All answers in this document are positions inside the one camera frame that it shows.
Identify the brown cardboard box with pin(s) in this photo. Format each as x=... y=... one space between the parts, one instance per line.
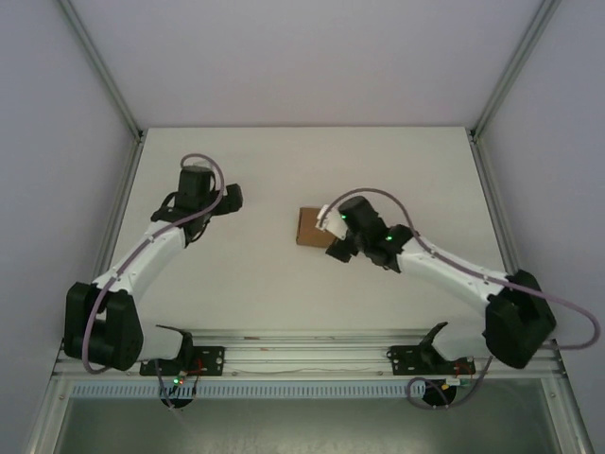
x=309 y=227

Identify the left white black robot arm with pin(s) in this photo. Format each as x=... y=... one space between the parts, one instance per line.
x=142 y=265

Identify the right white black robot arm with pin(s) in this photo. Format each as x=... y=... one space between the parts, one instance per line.
x=444 y=269

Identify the grey metal sheet panel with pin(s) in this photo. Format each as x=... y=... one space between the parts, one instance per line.
x=302 y=428

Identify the aluminium side rail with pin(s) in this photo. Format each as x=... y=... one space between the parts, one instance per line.
x=113 y=227
x=501 y=213

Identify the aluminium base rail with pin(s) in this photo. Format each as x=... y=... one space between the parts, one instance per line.
x=307 y=357

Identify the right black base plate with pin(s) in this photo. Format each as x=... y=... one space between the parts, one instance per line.
x=402 y=361

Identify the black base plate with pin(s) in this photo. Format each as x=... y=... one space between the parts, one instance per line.
x=210 y=361
x=402 y=361

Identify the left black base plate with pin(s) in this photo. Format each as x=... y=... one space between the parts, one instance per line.
x=210 y=361

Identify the aluminium frame post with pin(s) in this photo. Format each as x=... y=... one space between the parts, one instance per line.
x=513 y=66
x=101 y=66

